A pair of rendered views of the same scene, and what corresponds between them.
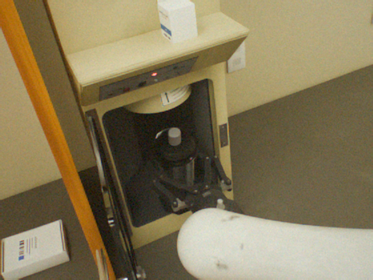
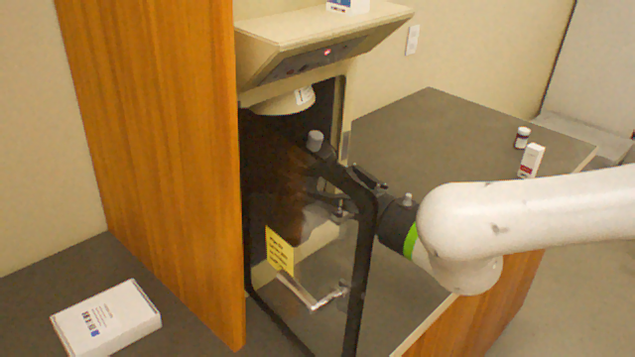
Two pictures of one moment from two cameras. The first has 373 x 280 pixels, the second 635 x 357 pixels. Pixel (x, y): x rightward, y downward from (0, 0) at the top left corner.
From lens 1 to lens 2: 0.43 m
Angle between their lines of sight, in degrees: 24
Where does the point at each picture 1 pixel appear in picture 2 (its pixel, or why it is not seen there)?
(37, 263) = (122, 334)
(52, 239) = (131, 302)
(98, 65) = (283, 31)
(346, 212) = not seen: hidden behind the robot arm
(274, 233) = (556, 182)
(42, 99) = (227, 67)
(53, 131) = (229, 114)
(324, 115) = (386, 142)
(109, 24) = not seen: outside the picture
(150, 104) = (283, 103)
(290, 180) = not seen: hidden behind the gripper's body
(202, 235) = (467, 204)
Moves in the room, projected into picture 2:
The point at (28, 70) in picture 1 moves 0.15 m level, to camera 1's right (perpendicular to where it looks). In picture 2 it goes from (223, 24) to (333, 15)
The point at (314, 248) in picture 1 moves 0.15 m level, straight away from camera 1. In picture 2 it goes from (610, 182) to (549, 124)
